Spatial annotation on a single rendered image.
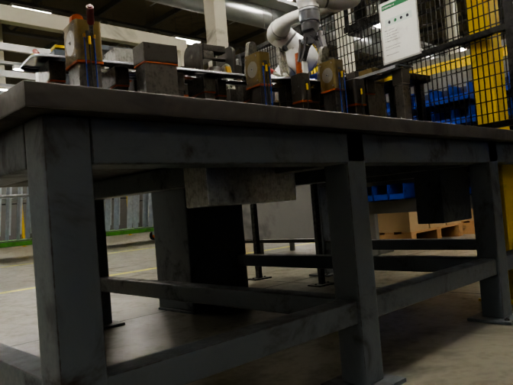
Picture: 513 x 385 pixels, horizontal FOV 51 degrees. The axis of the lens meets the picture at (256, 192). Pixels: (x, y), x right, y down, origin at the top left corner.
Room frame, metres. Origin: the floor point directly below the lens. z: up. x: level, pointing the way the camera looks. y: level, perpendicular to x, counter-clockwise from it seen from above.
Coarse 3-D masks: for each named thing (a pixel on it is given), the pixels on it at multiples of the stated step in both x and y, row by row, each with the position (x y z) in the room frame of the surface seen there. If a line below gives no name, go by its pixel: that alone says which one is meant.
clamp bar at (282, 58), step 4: (276, 48) 2.46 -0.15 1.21; (280, 48) 2.47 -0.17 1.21; (284, 48) 2.43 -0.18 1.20; (276, 52) 2.46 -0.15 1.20; (280, 52) 2.45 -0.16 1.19; (284, 52) 2.46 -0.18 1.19; (280, 56) 2.44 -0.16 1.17; (284, 56) 2.46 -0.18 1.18; (280, 60) 2.44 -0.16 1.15; (284, 60) 2.47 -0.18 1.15; (280, 64) 2.45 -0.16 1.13; (284, 64) 2.46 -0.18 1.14; (280, 68) 2.45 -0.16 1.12; (284, 68) 2.46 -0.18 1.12; (288, 68) 2.46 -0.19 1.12; (280, 72) 2.45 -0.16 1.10; (284, 72) 2.44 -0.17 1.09; (288, 72) 2.45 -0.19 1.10
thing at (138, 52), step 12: (144, 48) 1.65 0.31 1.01; (156, 48) 1.67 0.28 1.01; (168, 48) 1.70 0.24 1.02; (144, 60) 1.65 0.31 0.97; (156, 60) 1.67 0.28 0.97; (168, 60) 1.70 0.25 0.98; (144, 72) 1.66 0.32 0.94; (156, 72) 1.67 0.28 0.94; (168, 72) 1.70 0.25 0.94; (144, 84) 1.66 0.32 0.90; (156, 84) 1.67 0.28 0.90; (168, 84) 1.70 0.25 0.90
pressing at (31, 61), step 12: (36, 60) 1.65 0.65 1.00; (60, 60) 1.67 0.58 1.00; (108, 60) 1.70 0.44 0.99; (36, 72) 1.74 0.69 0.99; (132, 72) 1.88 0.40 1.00; (180, 72) 1.93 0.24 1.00; (192, 72) 1.94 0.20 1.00; (204, 72) 1.96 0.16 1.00; (216, 72) 1.94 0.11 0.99; (228, 84) 2.14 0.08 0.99; (240, 84) 2.17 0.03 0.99; (276, 84) 2.25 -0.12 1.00; (312, 84) 2.31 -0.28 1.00
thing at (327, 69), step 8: (320, 64) 2.15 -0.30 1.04; (328, 64) 2.11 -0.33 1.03; (336, 64) 2.09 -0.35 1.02; (320, 72) 2.15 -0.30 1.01; (328, 72) 2.11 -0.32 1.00; (336, 72) 2.09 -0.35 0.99; (344, 72) 2.11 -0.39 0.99; (320, 80) 2.15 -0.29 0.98; (328, 80) 2.11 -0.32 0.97; (336, 80) 2.09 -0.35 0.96; (344, 80) 2.11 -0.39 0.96; (328, 88) 2.12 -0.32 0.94; (336, 88) 2.09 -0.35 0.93; (344, 88) 2.11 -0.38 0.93; (328, 96) 2.13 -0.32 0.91; (336, 96) 2.10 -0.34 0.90; (328, 104) 2.13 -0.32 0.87; (336, 104) 2.10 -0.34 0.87; (344, 104) 2.11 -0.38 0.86; (344, 112) 2.11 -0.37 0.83
